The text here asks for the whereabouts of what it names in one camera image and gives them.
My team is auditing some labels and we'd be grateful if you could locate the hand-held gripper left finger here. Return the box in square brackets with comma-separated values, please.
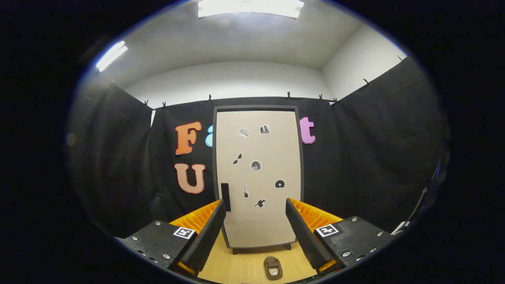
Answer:
[114, 199, 227, 277]

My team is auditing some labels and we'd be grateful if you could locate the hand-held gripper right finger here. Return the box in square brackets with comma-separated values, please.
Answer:
[285, 198, 395, 275]

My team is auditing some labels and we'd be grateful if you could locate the brown fuzzy shoe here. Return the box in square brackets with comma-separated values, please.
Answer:
[264, 256, 283, 281]

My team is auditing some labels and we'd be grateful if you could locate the black door handle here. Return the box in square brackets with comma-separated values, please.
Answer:
[221, 183, 231, 212]

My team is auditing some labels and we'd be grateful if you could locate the grey shoe cabinet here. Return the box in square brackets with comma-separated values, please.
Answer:
[212, 105, 305, 255]

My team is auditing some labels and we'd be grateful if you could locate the black backdrop cloth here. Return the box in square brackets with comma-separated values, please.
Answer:
[69, 55, 450, 237]

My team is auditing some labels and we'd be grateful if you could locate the narrow ceiling light strip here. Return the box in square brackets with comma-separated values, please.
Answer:
[96, 41, 129, 72]

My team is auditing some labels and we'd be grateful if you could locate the wide ceiling light panel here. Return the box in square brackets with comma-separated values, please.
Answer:
[197, 0, 305, 19]

